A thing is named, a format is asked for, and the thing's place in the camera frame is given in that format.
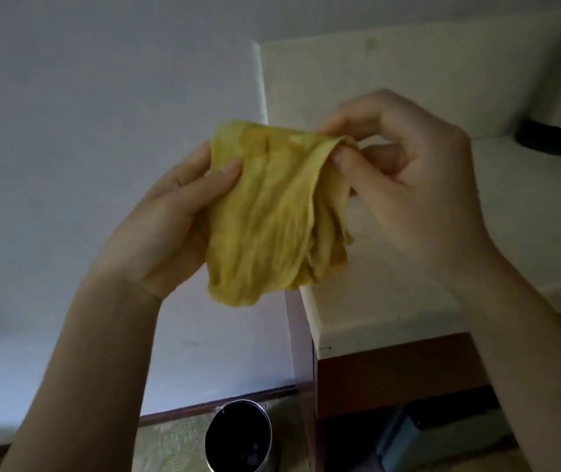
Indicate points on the person's left hand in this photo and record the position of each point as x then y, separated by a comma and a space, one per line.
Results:
162, 235

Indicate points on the person's right hand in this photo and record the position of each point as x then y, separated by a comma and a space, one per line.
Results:
423, 201

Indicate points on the yellow cleaning cloth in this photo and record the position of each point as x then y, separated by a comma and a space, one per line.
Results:
265, 216

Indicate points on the person's left forearm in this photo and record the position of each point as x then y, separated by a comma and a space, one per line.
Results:
88, 383

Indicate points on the black round appliance base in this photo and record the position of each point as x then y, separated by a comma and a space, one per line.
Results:
551, 140

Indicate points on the black waste bin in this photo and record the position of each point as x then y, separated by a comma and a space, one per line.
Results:
238, 437

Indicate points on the grey box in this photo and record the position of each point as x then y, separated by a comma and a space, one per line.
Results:
438, 442

